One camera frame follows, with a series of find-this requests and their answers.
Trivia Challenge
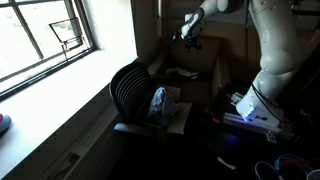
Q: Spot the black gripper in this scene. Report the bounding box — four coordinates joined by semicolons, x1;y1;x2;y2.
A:
184;34;203;54

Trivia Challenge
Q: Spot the black robot table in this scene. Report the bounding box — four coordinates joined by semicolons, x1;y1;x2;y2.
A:
199;109;320;180

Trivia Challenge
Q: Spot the dark framed window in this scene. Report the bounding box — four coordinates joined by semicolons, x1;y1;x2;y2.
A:
0;0;98;101

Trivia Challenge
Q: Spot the blue striped shirt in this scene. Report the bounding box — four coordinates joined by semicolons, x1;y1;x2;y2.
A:
146;86;181;128

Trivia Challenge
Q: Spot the open hinged window pane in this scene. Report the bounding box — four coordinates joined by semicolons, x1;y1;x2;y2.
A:
48;17;91;61

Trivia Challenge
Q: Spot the red and blue cap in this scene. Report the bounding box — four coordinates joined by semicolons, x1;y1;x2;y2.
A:
0;113;13;136

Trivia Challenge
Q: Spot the blue coiled cable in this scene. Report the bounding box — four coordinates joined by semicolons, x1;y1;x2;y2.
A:
254;153;314;180

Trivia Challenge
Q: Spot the small white scrap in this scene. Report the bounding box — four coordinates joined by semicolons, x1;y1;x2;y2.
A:
217;156;237;170

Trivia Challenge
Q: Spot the open cardboard box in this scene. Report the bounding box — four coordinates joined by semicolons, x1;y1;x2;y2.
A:
136;84;194;143

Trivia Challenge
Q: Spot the white printed garment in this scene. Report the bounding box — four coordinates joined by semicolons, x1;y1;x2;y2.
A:
165;67;199;79

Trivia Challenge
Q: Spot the black camera stand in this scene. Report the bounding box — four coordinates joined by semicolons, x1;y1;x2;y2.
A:
289;0;320;18

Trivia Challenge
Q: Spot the tan leather couch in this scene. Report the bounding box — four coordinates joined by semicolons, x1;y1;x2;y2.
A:
146;31;233;108

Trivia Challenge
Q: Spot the black slatted office chair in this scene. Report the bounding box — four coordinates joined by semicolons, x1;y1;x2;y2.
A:
109;61;174;141

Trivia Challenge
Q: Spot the black clamp red handle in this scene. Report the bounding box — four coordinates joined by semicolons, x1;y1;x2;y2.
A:
208;113;224;125

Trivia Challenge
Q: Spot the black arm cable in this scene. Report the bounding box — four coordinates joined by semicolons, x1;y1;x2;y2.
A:
244;0;284;123

